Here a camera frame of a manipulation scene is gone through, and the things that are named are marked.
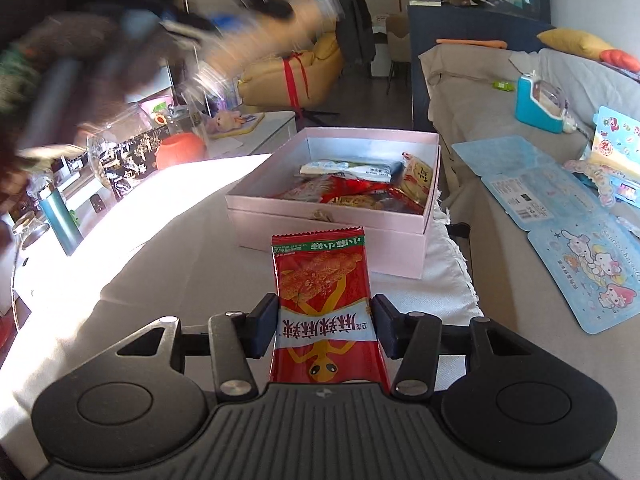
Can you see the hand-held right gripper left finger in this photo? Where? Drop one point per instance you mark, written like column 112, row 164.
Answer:
column 262, row 325

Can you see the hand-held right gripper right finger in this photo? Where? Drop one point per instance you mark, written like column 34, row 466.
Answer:
column 386, row 325

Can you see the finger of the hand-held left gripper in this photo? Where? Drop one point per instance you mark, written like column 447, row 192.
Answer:
column 270, row 2
column 210, row 24

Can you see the red spicy strip packet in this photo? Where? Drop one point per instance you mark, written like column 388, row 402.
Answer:
column 325, row 300

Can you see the pink cardboard box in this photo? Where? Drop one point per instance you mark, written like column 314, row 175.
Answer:
column 300, row 230

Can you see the red barcode snack packet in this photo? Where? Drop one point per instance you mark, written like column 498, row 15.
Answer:
column 370, row 197

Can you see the red yellow snack packet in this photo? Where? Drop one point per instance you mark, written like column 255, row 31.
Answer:
column 417, row 175

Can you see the red ribbon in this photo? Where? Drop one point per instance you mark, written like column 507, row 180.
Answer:
column 292, row 77

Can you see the yellow armchair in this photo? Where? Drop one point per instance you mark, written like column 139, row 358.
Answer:
column 320, row 70

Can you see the dark hanging coat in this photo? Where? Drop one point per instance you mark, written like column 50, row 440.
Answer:
column 356, row 25

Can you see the pink plush toy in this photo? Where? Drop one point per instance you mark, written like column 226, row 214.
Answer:
column 226, row 122

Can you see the yellow mat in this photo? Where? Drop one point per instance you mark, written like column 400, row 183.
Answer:
column 250, row 120

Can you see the white low table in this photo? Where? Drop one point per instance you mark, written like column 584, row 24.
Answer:
column 275, row 132

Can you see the orange pumpkin container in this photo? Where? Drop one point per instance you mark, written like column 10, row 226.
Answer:
column 180, row 152

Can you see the beige dining chair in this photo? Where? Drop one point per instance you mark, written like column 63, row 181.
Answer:
column 397, row 45

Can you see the black printed bag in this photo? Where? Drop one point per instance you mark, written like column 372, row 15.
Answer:
column 132, row 160

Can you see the glass jar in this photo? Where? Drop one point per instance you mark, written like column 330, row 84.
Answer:
column 100, row 160

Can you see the blue printed card sheet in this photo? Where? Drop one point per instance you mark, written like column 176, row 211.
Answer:
column 542, row 200

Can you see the small black box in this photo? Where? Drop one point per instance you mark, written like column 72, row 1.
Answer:
column 97, row 205

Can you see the light blue card sheet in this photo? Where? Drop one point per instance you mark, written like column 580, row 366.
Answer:
column 500, row 155

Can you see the grey covered sofa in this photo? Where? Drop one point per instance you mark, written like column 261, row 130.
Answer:
column 475, row 85

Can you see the green water bottle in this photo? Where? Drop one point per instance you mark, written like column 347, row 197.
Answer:
column 60, row 222

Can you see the small green toy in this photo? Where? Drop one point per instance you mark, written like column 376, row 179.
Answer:
column 504, row 86

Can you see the clear glass cup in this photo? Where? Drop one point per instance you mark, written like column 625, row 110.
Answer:
column 31, row 232

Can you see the blue toy device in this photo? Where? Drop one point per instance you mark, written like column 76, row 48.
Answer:
column 532, row 102

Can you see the cartoon pop-up card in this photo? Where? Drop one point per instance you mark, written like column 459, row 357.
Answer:
column 617, row 155

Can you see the yellow pillow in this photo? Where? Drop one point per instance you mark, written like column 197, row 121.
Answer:
column 575, row 44

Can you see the orange cushion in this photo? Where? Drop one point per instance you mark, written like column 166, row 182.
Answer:
column 622, row 60

